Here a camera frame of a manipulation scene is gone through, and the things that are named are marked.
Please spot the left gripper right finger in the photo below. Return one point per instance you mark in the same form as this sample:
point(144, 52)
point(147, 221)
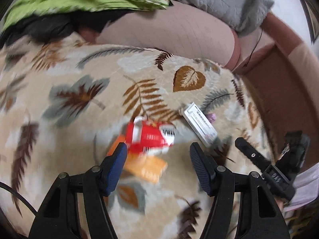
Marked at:
point(259, 215)

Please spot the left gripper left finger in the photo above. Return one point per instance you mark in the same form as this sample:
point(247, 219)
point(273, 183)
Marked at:
point(58, 215)

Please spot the long white medicine box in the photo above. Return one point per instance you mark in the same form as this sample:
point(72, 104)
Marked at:
point(199, 124)

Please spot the small pink crumpled paper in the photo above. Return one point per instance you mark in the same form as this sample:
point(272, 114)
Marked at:
point(211, 117)

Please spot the orange flat box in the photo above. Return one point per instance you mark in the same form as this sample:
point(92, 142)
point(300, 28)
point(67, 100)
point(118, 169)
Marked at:
point(146, 167)

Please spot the red crumpled wrapper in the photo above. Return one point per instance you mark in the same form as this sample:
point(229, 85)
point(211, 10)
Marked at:
point(148, 137)

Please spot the leaf pattern fleece blanket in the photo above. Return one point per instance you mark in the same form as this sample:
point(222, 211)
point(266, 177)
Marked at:
point(64, 103)

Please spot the pink beige pillow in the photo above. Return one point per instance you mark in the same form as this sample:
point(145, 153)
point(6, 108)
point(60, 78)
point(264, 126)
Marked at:
point(181, 29)

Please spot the grey quilted cushion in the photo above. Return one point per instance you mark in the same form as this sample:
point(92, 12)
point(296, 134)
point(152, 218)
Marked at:
point(244, 16)

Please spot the black cloth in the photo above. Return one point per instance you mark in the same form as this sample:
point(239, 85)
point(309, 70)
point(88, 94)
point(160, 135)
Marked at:
point(53, 27)

